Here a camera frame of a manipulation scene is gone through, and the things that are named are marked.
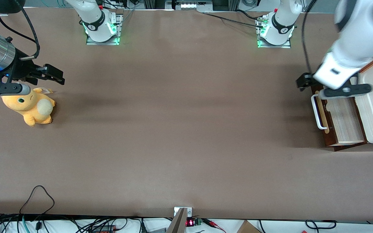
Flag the brown cardboard box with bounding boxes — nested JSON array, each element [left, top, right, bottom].
[[237, 220, 262, 233]]

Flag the thin black table cable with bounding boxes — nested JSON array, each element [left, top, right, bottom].
[[197, 11, 265, 28]]

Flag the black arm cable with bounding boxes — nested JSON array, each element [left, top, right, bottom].
[[0, 6, 40, 61], [302, 0, 318, 75]]

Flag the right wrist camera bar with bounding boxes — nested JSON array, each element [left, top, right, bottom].
[[0, 83, 31, 96]]

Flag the orange wooden strip handle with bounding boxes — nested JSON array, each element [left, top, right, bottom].
[[360, 58, 373, 73]]

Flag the grey camera mount bar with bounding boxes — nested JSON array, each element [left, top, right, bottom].
[[166, 208, 187, 233]]

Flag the small metal bracket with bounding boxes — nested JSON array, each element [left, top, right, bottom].
[[174, 207, 193, 218]]

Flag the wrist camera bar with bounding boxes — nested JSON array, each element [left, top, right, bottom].
[[319, 83, 372, 99], [0, 83, 31, 96]]

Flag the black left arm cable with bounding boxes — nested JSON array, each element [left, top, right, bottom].
[[302, 0, 318, 75]]

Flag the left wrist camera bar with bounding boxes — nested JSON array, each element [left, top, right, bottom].
[[319, 83, 372, 99]]

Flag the red clip lead wires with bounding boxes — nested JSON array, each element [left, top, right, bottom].
[[202, 219, 226, 233]]

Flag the white power strip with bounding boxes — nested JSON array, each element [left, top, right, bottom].
[[175, 0, 213, 10]]

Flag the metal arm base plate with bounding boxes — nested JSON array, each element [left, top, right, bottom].
[[256, 16, 291, 49], [86, 14, 123, 46]]

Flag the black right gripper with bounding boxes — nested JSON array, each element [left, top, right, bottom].
[[0, 49, 66, 85]]

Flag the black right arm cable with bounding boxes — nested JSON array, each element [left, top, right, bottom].
[[0, 6, 40, 61]]

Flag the black looped cable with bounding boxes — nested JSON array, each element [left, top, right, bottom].
[[19, 185, 55, 216]]

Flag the yellow plush toy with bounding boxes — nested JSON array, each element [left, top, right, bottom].
[[1, 87, 56, 127]]

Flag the black flat loop cable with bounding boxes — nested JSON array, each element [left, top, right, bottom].
[[305, 220, 337, 229]]

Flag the thick black table cable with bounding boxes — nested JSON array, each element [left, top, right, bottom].
[[236, 9, 262, 21]]

